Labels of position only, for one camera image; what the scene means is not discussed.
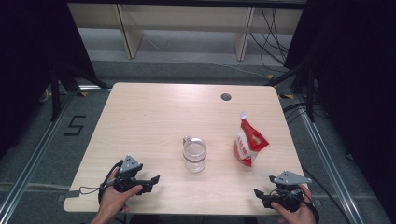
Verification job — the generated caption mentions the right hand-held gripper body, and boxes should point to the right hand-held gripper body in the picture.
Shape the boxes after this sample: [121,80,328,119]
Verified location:
[262,170,313,214]

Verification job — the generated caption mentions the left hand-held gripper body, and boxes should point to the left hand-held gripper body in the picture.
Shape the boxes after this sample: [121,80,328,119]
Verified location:
[112,154,148,194]

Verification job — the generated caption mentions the red white plastic pouch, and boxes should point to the red white plastic pouch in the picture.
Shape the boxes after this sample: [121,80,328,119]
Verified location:
[233,111,271,168]

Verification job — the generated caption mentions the clear glass jar hinged lid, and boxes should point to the clear glass jar hinged lid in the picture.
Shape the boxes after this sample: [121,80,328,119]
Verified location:
[181,134,208,174]

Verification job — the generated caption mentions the person's left hand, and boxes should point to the person's left hand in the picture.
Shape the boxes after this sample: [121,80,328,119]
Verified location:
[98,167,144,216]

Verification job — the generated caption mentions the person's right hand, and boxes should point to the person's right hand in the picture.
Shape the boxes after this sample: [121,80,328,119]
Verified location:
[270,184,318,224]

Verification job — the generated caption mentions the grey tape strip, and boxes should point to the grey tape strip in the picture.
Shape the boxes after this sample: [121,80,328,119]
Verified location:
[64,189,81,200]

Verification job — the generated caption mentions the black metal stand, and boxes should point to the black metal stand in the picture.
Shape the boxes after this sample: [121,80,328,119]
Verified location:
[264,61,318,123]
[49,61,110,123]

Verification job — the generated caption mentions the black curtain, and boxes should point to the black curtain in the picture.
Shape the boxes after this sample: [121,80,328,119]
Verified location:
[283,0,396,217]
[0,0,98,161]

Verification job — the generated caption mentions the light wooden shelf unit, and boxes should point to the light wooden shelf unit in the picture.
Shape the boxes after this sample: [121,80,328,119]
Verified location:
[67,3,304,62]

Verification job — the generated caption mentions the metal floor rail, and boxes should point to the metal floor rail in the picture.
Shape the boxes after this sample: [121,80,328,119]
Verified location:
[291,92,360,224]
[0,89,78,217]

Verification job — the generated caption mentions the black floor cable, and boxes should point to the black floor cable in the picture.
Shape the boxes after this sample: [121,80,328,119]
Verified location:
[301,165,353,224]

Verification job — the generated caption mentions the left gripper black wrist strap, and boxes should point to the left gripper black wrist strap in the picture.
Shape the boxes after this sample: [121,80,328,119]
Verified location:
[78,160,124,204]

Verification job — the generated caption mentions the gripper black wrist strap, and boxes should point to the gripper black wrist strap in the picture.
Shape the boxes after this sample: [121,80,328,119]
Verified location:
[78,160,124,204]
[300,183,321,224]

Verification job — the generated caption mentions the right gripper black wrist strap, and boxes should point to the right gripper black wrist strap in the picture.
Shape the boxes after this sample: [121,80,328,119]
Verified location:
[300,183,321,224]

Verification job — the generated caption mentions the black floor cables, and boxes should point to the black floor cables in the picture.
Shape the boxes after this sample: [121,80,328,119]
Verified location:
[281,102,329,126]

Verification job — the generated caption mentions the thin white floor cable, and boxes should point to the thin white floor cable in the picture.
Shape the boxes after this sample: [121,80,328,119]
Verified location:
[145,31,273,79]

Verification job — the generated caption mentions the bundle of black hanging cables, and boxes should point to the bundle of black hanging cables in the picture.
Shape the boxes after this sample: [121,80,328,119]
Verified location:
[248,7,291,75]

